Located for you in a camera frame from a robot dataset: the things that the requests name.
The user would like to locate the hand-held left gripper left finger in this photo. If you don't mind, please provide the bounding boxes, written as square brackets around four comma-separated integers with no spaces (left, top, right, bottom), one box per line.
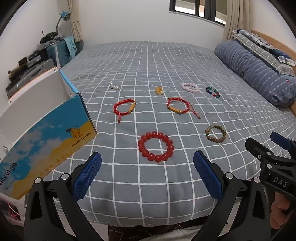
[24,152,109,241]

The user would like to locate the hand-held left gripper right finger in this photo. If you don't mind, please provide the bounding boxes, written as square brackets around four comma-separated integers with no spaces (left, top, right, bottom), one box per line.
[193,150,278,241]

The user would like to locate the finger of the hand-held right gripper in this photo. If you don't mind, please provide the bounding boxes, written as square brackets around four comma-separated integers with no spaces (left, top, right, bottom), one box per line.
[245,138,274,164]
[270,132,296,153]

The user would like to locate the brown wooden bead bracelet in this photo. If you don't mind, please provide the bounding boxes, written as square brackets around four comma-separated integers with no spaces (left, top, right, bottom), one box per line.
[205,124,227,144]

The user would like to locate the large red bead bracelet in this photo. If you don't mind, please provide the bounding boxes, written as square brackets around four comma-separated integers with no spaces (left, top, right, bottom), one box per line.
[137,131,175,163]

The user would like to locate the blue and yellow cardboard box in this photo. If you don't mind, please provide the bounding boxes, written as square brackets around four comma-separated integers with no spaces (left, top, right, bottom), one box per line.
[0,68,97,201]

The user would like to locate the red cord bracelet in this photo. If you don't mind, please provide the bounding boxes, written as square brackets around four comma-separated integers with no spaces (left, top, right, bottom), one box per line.
[113,99,137,124]
[167,97,201,120]

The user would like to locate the multicolour bead bracelet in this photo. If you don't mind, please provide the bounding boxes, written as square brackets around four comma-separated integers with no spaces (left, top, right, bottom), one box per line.
[205,86,221,99]

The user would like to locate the pink bead bracelet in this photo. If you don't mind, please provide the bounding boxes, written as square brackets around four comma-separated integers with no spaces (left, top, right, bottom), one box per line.
[181,82,200,93]

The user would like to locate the person's right hand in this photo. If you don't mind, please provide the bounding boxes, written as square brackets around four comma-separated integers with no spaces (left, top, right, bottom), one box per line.
[270,193,289,229]

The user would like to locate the blue striped pillow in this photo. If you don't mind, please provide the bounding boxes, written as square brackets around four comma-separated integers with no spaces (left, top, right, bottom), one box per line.
[214,39,296,107]

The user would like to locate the folded plaid quilt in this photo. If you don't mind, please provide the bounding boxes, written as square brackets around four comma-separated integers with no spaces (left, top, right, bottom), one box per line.
[231,29,296,76]

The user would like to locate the wooden headboard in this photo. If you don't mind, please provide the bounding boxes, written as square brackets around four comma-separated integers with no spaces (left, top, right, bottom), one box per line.
[251,30,296,61]

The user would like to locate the grey suitcase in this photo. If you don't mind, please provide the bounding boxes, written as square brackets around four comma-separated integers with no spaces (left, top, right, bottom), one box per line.
[6,58,56,98]

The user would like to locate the teal suitcase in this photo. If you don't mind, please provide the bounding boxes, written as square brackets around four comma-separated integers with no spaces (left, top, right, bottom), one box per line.
[43,39,81,70]

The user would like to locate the beige curtain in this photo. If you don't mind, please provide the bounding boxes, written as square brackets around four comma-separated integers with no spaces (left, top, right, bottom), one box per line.
[67,0,84,50]
[222,0,245,41]

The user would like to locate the teal cloth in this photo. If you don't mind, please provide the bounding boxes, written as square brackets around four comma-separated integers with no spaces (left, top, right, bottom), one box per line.
[63,36,77,57]

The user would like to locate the stack of black devices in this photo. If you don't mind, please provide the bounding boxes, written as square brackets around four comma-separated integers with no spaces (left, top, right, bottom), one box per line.
[8,45,47,81]

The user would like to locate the dark framed window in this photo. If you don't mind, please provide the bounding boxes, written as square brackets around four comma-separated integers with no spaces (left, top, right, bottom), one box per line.
[169,0,228,28]

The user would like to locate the black bag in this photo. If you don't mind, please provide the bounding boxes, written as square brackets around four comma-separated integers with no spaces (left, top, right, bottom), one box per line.
[40,30,65,44]

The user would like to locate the blue desk lamp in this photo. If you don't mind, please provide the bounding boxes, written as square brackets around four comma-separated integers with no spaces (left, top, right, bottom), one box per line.
[55,11,72,35]

